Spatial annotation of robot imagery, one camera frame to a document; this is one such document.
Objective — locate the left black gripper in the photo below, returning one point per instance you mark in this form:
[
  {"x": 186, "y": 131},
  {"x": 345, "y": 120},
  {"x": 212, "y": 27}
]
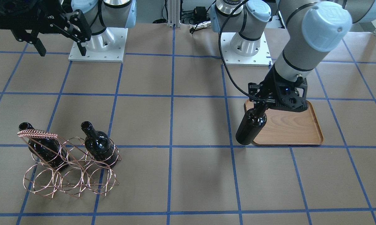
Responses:
[{"x": 271, "y": 80}]

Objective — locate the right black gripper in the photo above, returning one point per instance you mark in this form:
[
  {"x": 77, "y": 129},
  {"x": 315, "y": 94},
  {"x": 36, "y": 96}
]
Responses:
[{"x": 43, "y": 19}]

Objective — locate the dark wine bottle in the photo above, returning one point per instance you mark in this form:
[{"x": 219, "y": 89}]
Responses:
[
  {"x": 250, "y": 127},
  {"x": 99, "y": 145},
  {"x": 48, "y": 150}
]

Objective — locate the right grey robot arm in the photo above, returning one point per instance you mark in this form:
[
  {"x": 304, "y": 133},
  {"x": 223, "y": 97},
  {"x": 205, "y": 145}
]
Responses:
[{"x": 101, "y": 14}]

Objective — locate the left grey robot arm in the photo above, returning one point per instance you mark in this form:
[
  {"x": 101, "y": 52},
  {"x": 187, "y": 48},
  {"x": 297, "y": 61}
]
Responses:
[{"x": 315, "y": 28}]

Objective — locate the wooden tray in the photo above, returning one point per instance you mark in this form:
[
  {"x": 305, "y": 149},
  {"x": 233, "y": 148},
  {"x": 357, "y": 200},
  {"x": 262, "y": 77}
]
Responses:
[{"x": 290, "y": 128}]

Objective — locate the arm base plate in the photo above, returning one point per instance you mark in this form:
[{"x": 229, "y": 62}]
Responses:
[
  {"x": 109, "y": 46},
  {"x": 240, "y": 52}
]

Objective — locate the aluminium frame post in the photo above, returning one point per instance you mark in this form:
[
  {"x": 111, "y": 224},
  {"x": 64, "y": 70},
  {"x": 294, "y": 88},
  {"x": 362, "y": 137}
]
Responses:
[{"x": 174, "y": 13}]

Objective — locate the copper wire bottle basket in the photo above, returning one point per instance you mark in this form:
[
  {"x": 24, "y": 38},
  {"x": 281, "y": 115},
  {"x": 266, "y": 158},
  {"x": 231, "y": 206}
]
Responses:
[{"x": 72, "y": 170}]

